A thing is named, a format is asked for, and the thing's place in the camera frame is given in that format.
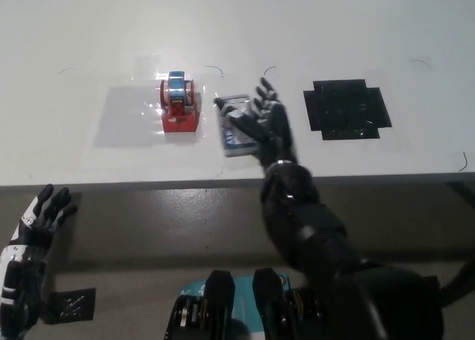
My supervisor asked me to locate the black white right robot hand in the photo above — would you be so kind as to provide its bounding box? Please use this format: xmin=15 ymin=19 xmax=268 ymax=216
xmin=214 ymin=76 xmax=298 ymax=169

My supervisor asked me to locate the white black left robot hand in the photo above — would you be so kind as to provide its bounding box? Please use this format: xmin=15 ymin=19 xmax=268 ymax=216
xmin=0 ymin=183 xmax=79 ymax=333

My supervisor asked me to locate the clear blue screw box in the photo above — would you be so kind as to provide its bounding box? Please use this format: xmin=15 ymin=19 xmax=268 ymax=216
xmin=216 ymin=94 xmax=261 ymax=159

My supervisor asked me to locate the black tape patch rectangular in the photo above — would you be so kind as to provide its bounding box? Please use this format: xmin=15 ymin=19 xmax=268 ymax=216
xmin=43 ymin=287 xmax=96 ymax=324

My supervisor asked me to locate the black tape patch cross-shaped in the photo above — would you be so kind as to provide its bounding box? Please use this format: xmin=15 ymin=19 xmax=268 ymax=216
xmin=302 ymin=79 xmax=393 ymax=142

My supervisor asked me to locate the red tape dispenser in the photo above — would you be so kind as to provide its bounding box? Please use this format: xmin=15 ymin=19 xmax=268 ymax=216
xmin=159 ymin=70 xmax=203 ymax=134

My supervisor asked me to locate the clear plastic film sheet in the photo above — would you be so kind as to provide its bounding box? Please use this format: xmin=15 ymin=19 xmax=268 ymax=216
xmin=79 ymin=53 xmax=227 ymax=178

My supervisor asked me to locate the black robot body block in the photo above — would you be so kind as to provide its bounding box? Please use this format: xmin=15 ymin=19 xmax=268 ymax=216
xmin=164 ymin=269 xmax=238 ymax=340
xmin=252 ymin=267 xmax=330 ymax=340

